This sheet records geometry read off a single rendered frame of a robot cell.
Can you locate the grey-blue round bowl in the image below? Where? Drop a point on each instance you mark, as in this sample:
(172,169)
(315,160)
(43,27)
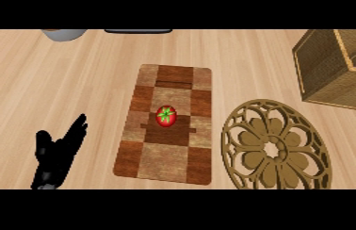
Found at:
(64,34)

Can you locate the brown wicker basket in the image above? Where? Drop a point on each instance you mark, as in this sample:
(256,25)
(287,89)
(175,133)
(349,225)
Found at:
(327,67)

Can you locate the round ornate wooden trivet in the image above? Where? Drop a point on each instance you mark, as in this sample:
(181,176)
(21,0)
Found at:
(274,149)

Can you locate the brown checkered placemat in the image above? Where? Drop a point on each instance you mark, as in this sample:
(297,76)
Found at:
(164,123)

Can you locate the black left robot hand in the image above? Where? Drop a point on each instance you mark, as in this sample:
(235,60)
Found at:
(56,155)

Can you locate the red can with green star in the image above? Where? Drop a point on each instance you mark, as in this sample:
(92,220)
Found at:
(166,116)

